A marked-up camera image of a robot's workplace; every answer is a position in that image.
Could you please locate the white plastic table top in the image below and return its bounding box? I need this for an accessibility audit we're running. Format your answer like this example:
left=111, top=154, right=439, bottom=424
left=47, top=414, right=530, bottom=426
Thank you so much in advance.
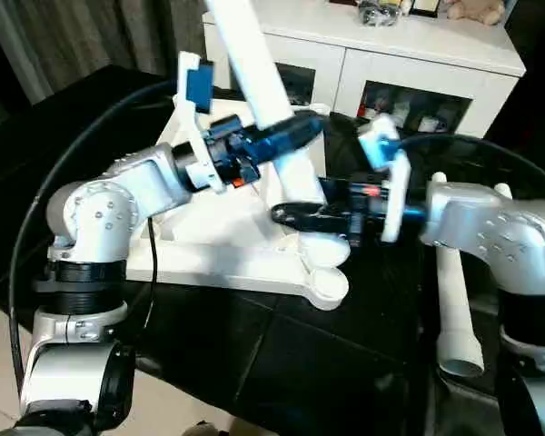
left=124, top=102, right=352, bottom=312

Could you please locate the black mat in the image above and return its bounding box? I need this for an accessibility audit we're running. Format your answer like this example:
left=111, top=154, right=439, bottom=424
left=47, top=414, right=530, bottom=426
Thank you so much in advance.
left=0, top=63, right=545, bottom=436

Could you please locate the white cabinet with glass doors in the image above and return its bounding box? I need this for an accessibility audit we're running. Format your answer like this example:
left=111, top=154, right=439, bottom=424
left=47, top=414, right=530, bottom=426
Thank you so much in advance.
left=202, top=0, right=527, bottom=142

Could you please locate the grey curtain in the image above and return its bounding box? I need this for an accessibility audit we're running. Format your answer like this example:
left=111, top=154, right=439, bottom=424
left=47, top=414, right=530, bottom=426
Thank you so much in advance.
left=0, top=0, right=210, bottom=92

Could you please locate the beige teddy bear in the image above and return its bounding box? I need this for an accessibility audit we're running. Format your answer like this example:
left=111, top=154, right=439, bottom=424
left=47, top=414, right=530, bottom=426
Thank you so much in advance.
left=444, top=0, right=506, bottom=25

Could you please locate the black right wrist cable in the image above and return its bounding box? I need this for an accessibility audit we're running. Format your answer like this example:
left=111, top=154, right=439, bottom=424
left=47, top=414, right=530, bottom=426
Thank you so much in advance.
left=396, top=133, right=545, bottom=183

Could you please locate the black picture frame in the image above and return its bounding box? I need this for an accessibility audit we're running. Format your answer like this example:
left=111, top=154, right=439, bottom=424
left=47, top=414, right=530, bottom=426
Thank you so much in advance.
left=410, top=0, right=440, bottom=18

